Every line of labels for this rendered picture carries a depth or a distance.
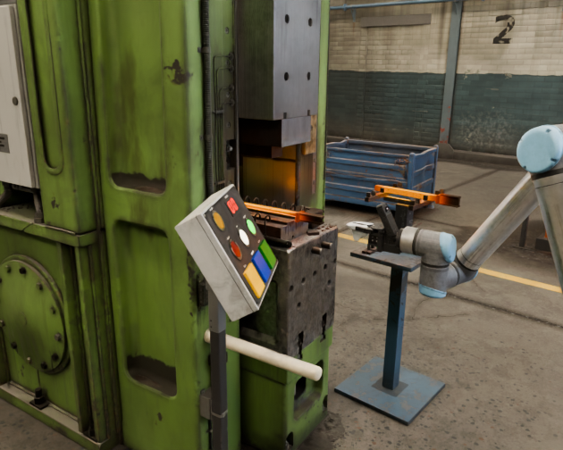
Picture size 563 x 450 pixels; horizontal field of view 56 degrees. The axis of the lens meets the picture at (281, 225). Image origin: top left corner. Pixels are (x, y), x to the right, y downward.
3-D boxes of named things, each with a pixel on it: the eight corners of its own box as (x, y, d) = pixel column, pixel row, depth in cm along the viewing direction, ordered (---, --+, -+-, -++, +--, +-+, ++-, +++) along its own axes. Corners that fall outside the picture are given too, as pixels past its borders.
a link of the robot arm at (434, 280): (456, 295, 177) (460, 260, 173) (434, 304, 170) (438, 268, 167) (433, 286, 184) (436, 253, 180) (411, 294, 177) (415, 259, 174)
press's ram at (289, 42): (328, 112, 205) (332, 2, 193) (273, 120, 174) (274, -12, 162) (242, 107, 226) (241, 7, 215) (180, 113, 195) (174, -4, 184)
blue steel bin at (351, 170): (435, 207, 605) (441, 144, 584) (408, 223, 543) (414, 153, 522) (343, 193, 671) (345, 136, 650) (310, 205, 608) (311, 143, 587)
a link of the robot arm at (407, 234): (413, 231, 170) (423, 225, 178) (399, 229, 172) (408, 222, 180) (410, 258, 172) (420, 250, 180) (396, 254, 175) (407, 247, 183)
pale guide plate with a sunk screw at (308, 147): (315, 152, 226) (317, 112, 221) (305, 154, 219) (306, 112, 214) (311, 151, 227) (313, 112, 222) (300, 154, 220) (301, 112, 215)
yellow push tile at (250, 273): (265, 286, 139) (251, 262, 138) (260, 297, 132) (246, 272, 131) (259, 288, 140) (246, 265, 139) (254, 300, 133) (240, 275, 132)
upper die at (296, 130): (310, 141, 196) (311, 115, 194) (281, 147, 180) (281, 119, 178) (222, 132, 218) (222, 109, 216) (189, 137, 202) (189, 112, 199)
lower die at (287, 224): (307, 231, 207) (308, 211, 204) (280, 245, 191) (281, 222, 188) (224, 214, 229) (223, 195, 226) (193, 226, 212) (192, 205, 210)
